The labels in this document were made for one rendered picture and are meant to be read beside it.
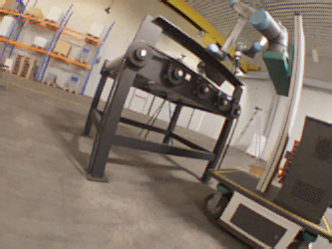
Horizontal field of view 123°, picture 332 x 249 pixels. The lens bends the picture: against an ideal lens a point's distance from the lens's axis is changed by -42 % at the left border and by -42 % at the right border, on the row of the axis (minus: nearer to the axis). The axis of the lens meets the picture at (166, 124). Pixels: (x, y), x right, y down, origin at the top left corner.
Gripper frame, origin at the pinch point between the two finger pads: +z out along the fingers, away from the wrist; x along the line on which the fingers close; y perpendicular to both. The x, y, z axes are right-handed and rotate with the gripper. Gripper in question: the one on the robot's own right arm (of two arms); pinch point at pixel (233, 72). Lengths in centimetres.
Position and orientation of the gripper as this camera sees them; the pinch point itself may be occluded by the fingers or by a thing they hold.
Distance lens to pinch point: 155.6
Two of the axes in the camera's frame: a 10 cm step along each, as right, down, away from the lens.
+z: -3.4, 9.4, 0.7
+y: 5.3, 2.5, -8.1
